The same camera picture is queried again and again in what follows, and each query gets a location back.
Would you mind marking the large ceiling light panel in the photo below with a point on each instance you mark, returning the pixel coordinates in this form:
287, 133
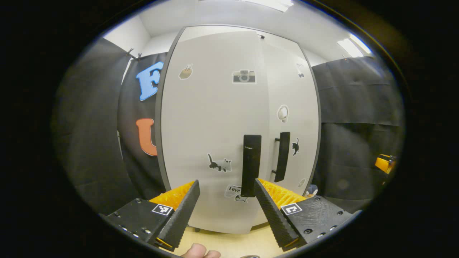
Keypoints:
276, 4

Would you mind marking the black backdrop cloth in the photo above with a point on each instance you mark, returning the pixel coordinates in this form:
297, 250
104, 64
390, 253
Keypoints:
358, 100

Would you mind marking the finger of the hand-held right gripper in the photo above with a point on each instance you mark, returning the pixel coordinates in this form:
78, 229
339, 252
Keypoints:
383, 163

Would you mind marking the toy penguin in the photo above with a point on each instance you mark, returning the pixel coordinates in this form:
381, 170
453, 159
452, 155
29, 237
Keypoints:
312, 190

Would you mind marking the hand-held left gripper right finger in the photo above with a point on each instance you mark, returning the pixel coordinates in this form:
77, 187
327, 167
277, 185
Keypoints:
272, 215

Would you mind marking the white and grey cabinet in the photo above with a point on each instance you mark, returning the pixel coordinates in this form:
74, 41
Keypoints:
159, 114

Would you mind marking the white cabinet door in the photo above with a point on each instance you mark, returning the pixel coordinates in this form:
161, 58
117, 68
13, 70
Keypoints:
287, 89
208, 118

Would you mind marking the white cabinet drawer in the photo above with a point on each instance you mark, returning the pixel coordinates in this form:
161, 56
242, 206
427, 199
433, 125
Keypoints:
215, 28

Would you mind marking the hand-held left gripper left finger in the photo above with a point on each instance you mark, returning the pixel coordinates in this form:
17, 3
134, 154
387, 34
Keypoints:
183, 215

